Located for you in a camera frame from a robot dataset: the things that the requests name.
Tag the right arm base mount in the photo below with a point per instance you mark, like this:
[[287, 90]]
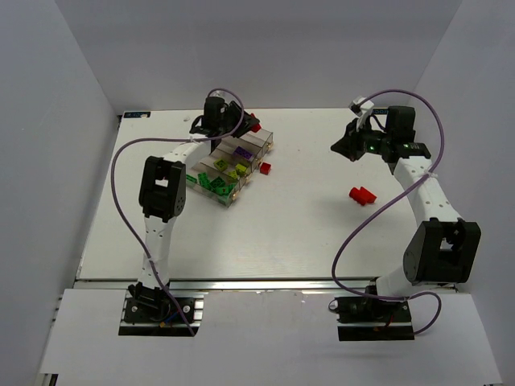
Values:
[[368, 320]]

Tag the clear container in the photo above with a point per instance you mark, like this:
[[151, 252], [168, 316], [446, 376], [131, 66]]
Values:
[[248, 150], [210, 193], [206, 165], [256, 143]]

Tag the red large lego brick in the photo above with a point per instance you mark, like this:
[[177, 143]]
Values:
[[362, 196]]

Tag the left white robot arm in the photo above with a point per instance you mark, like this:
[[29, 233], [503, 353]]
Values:
[[162, 194]]

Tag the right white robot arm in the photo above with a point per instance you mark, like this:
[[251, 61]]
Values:
[[444, 246]]

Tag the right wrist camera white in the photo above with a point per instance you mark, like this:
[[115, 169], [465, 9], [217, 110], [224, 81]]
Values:
[[362, 108]]

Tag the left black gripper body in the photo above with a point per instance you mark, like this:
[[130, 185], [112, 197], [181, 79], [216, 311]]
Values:
[[240, 119]]

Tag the lime square lego brick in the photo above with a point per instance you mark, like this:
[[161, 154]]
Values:
[[220, 164]]

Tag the red square lego brick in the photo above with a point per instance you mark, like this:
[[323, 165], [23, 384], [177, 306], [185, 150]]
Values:
[[265, 168]]

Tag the blue label left corner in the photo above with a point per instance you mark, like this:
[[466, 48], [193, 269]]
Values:
[[136, 114]]

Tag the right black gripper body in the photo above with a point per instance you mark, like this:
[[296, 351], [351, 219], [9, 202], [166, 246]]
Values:
[[355, 142]]

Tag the green and lime lego stack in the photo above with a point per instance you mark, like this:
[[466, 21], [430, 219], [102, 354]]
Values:
[[241, 170]]

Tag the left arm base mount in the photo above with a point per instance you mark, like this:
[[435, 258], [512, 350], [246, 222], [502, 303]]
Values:
[[140, 320]]

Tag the green square lego upside-down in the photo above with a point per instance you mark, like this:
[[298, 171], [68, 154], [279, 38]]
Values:
[[218, 182]]

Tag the green square lego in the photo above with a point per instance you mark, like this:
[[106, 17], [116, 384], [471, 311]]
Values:
[[204, 180]]

